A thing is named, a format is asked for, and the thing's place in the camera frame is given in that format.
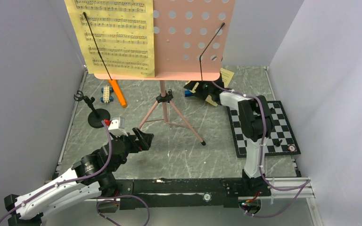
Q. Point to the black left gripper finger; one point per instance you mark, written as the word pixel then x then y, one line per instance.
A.
pixel 144 147
pixel 142 139

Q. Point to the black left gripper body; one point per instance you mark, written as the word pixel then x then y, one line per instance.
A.
pixel 132 145

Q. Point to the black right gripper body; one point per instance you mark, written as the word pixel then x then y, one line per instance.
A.
pixel 206 87

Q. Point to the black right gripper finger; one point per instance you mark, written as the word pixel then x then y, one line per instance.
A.
pixel 199 95
pixel 191 85

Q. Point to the yellow sheet music page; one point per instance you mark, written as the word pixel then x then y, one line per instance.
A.
pixel 116 37
pixel 225 77

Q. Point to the black microphone stand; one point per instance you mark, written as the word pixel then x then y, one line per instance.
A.
pixel 97 115

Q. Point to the pink music stand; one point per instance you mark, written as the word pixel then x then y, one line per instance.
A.
pixel 190 39

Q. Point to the orange toy microphone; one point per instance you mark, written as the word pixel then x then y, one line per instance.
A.
pixel 118 93

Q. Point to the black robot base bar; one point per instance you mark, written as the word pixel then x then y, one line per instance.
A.
pixel 163 192

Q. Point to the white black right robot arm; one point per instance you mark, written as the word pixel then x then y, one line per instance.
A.
pixel 255 121

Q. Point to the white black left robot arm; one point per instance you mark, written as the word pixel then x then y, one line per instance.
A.
pixel 90 177

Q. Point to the white blue toy block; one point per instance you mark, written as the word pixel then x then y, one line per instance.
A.
pixel 188 93

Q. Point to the white blue toy car chassis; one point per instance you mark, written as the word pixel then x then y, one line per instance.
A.
pixel 106 94

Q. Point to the black chess piece near edge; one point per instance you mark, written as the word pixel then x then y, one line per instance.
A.
pixel 278 142

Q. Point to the black white chessboard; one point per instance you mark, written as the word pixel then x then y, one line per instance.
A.
pixel 282 130

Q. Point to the round chessboard emblem sticker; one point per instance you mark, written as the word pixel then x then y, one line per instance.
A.
pixel 292 148

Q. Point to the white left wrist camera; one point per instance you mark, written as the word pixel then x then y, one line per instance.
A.
pixel 116 126

